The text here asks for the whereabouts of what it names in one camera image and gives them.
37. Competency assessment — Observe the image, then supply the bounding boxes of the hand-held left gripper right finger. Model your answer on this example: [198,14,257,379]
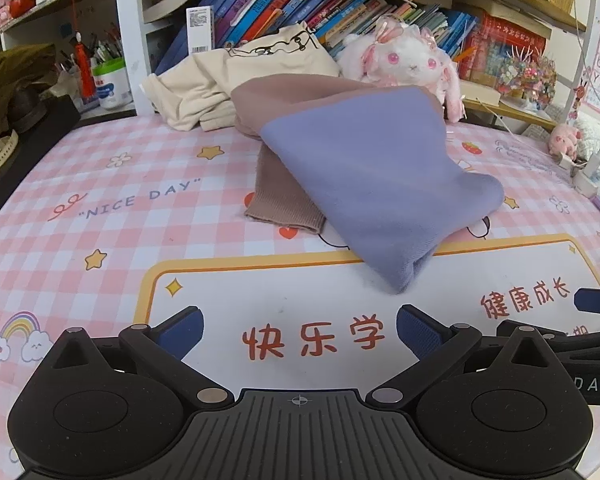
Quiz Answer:
[365,304,556,408]

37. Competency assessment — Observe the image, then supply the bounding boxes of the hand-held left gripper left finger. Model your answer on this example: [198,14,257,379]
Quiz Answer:
[50,306,236,408]

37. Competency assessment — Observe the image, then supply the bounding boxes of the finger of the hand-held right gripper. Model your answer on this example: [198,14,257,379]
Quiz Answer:
[574,287,600,317]
[497,319,600,362]

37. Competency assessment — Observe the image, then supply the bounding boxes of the purple and brown sweater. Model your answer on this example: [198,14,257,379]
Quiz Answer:
[230,74,506,295]

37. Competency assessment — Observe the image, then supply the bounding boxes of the white power strip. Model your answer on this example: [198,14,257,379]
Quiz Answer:
[560,152,600,198]

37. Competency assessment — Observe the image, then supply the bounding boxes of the pink checkered desk mat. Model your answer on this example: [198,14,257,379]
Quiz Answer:
[0,110,600,480]

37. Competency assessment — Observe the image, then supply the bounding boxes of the pink pig toy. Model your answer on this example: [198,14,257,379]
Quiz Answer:
[547,122,583,161]

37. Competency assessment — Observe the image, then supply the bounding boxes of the colourful bead ornament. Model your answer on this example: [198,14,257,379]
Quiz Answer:
[495,45,558,111]

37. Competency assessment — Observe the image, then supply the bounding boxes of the white pen tub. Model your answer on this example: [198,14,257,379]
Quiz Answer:
[91,57,132,111]

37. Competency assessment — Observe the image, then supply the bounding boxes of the white bunny plush toy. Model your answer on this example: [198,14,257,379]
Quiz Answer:
[336,16,465,123]

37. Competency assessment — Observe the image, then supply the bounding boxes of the cream garment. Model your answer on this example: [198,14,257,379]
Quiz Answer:
[141,21,342,133]

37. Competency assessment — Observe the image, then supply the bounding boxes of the red book box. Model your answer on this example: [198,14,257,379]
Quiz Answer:
[460,12,548,86]

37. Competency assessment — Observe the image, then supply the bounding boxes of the red tassel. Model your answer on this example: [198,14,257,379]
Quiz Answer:
[72,32,95,98]

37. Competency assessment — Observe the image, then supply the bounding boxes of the bundle of pens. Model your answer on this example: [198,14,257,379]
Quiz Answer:
[87,25,126,63]

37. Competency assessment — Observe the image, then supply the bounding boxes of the white bookshelf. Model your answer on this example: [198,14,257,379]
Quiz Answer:
[0,0,600,133]

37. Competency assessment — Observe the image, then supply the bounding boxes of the white barcode box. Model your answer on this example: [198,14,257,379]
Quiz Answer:
[186,6,215,54]

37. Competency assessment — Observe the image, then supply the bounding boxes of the olive green cloth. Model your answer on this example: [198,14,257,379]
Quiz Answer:
[0,42,56,141]

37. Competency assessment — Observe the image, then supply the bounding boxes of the row of colourful books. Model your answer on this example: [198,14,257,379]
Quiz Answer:
[152,0,481,61]

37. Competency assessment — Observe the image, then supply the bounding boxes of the red cartoon wall sticker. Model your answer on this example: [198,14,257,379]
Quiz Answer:
[572,67,596,121]

